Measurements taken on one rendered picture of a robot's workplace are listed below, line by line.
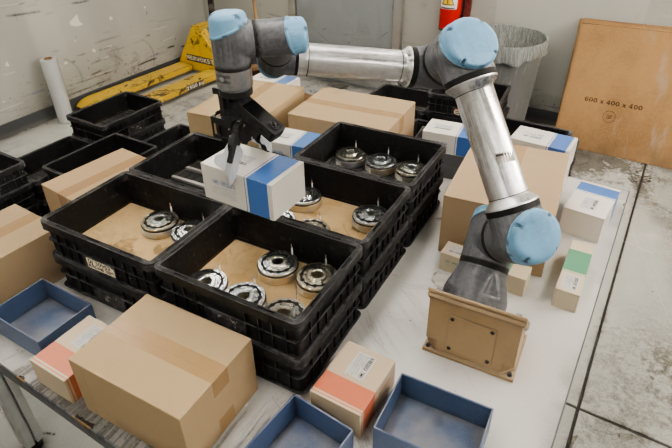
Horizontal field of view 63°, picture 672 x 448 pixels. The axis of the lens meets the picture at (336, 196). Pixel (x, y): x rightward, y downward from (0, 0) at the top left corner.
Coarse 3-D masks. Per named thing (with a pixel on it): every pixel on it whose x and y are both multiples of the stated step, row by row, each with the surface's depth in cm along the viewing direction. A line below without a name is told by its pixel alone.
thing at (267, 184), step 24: (240, 144) 130; (216, 168) 120; (240, 168) 120; (264, 168) 120; (288, 168) 119; (216, 192) 124; (240, 192) 120; (264, 192) 115; (288, 192) 120; (264, 216) 119
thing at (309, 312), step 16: (208, 224) 138; (288, 224) 137; (192, 240) 133; (336, 240) 131; (352, 256) 126; (160, 272) 123; (176, 272) 122; (336, 272) 121; (192, 288) 120; (208, 288) 118; (336, 288) 120; (224, 304) 117; (240, 304) 114; (256, 304) 113; (320, 304) 115; (272, 320) 111; (288, 320) 109; (304, 320) 109
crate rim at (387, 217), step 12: (324, 168) 162; (336, 168) 161; (372, 180) 156; (384, 180) 155; (408, 192) 149; (396, 204) 144; (384, 216) 140; (312, 228) 136; (324, 228) 136; (372, 228) 135; (384, 228) 139; (360, 240) 131; (372, 240) 133
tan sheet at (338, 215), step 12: (324, 204) 163; (336, 204) 163; (348, 204) 163; (300, 216) 158; (312, 216) 158; (324, 216) 158; (336, 216) 158; (348, 216) 158; (336, 228) 153; (348, 228) 153
